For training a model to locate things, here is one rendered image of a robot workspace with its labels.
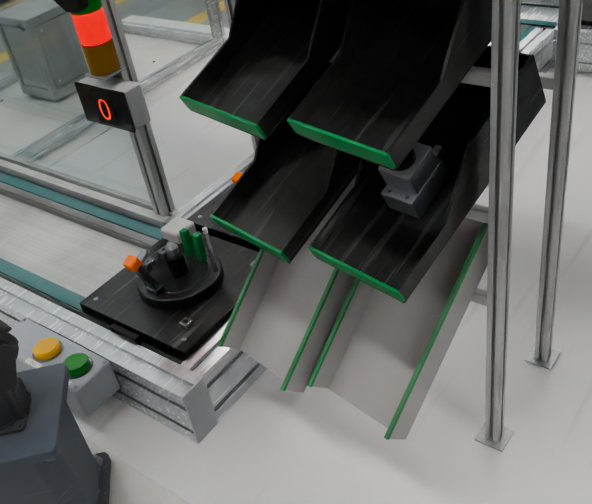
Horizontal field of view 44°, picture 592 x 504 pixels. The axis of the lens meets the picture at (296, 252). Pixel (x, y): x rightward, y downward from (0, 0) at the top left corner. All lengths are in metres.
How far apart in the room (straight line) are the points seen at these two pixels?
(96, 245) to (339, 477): 0.69
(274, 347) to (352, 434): 0.18
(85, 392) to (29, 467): 0.21
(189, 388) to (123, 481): 0.16
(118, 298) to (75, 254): 0.26
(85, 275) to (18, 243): 0.21
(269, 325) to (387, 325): 0.18
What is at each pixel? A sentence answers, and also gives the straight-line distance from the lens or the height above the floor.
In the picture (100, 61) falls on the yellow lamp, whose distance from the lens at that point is 1.25.
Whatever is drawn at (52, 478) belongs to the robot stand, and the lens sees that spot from 0.98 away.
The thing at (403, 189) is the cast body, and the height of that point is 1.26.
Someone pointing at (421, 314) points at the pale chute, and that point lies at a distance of 0.90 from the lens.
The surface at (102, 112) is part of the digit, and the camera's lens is 1.29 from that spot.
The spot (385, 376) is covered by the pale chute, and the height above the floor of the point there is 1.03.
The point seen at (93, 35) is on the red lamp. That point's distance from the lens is 1.23.
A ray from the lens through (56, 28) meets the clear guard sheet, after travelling 1.39.
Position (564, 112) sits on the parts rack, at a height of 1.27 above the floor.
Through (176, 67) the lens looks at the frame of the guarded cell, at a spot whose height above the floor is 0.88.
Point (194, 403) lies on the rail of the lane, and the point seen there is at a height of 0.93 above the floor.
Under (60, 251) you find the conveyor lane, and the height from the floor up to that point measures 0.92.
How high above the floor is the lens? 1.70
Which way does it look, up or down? 37 degrees down
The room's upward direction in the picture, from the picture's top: 10 degrees counter-clockwise
